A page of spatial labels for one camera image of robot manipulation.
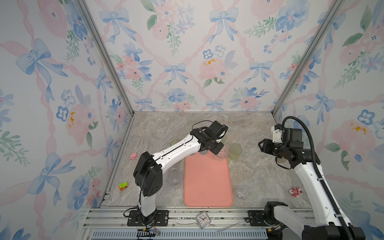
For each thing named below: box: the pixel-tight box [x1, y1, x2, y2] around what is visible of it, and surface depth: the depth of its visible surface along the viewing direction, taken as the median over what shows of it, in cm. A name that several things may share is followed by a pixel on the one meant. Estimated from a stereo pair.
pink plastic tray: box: [184, 150, 233, 208], surface depth 86 cm
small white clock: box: [196, 210, 212, 229], surface depth 74 cm
